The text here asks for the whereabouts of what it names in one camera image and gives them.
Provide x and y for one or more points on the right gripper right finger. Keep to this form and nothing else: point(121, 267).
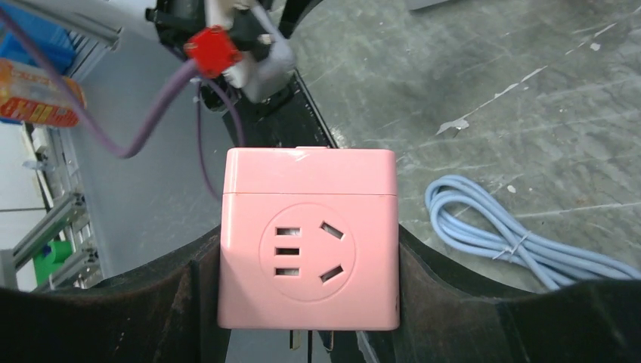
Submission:
point(450, 313)

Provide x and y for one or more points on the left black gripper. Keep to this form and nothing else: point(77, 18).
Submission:
point(181, 25)

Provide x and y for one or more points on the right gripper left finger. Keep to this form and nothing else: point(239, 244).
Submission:
point(162, 311)

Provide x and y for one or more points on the pink cube socket adapter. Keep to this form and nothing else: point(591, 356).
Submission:
point(309, 240)

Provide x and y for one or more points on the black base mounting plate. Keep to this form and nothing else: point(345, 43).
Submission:
point(290, 118)

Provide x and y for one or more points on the aluminium rail frame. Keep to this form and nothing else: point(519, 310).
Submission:
point(47, 237)

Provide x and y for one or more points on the orange box behind rail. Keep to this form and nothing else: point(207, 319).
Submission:
point(29, 96)

